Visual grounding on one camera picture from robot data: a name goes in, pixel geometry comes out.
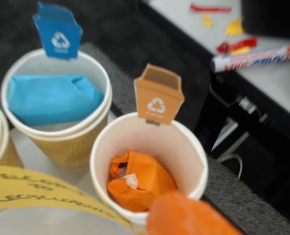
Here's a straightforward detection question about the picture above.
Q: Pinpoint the blue recycling bin label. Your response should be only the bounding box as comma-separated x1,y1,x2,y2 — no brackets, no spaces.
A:
32,1,84,60

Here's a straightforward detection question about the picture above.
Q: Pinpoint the white marker pen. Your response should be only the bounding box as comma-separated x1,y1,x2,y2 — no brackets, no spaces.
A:
211,43,290,73

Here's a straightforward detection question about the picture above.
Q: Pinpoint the orange recycling bin label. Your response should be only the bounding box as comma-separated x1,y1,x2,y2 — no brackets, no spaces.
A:
134,63,185,127

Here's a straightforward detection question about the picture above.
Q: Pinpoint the orange paper ball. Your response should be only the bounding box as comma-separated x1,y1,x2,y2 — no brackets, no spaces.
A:
107,150,178,213

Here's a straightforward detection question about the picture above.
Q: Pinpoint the yellow welcome paper sign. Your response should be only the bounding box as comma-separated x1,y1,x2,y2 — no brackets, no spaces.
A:
0,165,131,228

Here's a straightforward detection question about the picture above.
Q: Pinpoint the small yellow paper scrap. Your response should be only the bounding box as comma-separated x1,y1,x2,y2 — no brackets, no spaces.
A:
202,13,213,29

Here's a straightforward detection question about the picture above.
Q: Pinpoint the large yellow paper scrap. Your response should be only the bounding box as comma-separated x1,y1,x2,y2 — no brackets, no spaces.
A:
224,16,245,37

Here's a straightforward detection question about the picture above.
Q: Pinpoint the blue paper ball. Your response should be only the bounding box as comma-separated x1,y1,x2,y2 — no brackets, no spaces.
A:
8,74,104,127

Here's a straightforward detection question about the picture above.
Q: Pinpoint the thin white cable loop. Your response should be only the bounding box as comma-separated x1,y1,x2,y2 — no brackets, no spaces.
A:
218,153,244,179

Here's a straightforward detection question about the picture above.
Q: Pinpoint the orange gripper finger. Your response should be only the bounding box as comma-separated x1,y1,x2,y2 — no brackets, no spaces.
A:
146,191,243,235

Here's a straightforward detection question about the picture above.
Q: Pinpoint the flat red wrapper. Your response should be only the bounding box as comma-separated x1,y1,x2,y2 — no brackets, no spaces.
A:
190,1,233,12

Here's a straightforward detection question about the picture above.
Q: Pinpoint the ribbed beige paper cup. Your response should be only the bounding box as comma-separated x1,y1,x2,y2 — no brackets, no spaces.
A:
89,112,209,226
0,99,24,168
0,47,113,171

